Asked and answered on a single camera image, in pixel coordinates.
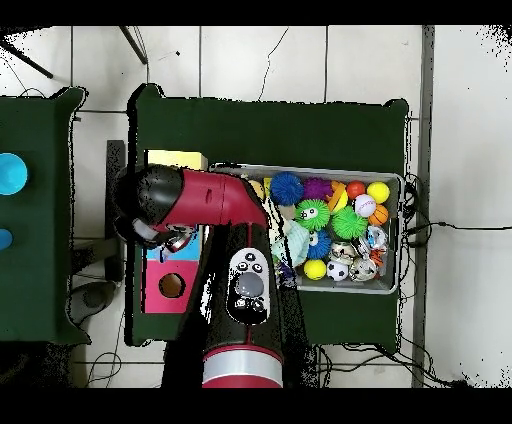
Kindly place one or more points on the green fuzzy ball with eyes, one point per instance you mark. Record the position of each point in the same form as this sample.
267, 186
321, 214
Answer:
312, 214

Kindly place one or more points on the white baseball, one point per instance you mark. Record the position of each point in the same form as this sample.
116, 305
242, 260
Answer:
366, 206

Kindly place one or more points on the red orange ball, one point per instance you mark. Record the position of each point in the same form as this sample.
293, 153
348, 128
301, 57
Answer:
355, 190

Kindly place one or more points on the blue round bowl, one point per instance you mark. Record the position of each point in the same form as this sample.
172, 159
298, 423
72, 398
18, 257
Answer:
10, 174

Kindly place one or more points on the dark green side table cloth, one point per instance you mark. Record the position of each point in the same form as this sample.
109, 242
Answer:
40, 280

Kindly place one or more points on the yellow ball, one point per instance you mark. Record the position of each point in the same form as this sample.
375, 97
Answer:
378, 192
314, 270

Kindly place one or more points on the black stand leg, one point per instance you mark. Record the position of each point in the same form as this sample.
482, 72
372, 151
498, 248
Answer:
134, 46
28, 62

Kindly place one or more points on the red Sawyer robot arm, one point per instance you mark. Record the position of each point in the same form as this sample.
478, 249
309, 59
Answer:
216, 200

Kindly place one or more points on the small orange basketball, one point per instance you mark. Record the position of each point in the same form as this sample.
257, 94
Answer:
379, 215

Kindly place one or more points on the wooden box with three holes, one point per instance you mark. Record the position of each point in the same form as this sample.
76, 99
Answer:
160, 296

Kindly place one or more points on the purple spiky ball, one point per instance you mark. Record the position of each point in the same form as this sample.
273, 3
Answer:
317, 189

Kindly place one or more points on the mint green knitted cloth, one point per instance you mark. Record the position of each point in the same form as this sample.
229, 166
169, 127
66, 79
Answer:
296, 244

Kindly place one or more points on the blue spiky ball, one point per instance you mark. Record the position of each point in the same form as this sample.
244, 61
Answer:
286, 189

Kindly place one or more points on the dark grey stand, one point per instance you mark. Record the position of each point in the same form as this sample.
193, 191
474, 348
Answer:
114, 264

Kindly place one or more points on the green spiky ball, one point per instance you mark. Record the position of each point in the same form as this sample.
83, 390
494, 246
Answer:
349, 222

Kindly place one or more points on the clear mesh bin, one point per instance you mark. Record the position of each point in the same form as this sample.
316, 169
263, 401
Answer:
388, 284

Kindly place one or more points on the small blue cup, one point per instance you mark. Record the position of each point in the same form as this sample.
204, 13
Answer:
4, 239

